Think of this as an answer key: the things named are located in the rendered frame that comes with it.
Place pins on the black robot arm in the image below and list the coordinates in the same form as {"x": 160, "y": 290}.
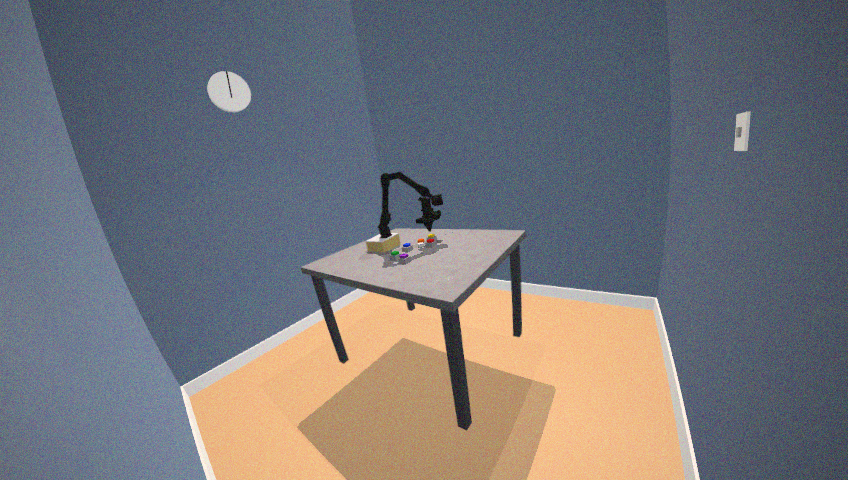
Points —
{"x": 423, "y": 190}

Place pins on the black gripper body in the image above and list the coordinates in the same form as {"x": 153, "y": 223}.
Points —
{"x": 424, "y": 218}

